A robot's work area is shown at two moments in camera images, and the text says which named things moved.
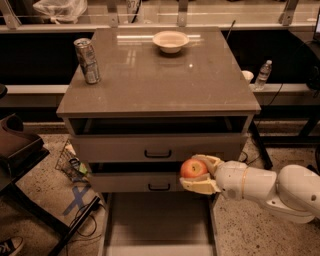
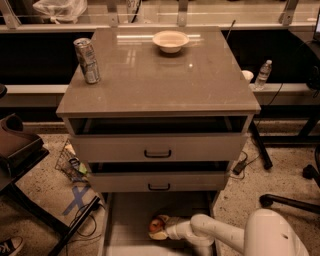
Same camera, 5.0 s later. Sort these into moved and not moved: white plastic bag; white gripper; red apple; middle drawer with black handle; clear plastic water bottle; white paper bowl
Moved: white gripper; red apple
Not moved: middle drawer with black handle; clear plastic water bottle; white paper bowl; white plastic bag
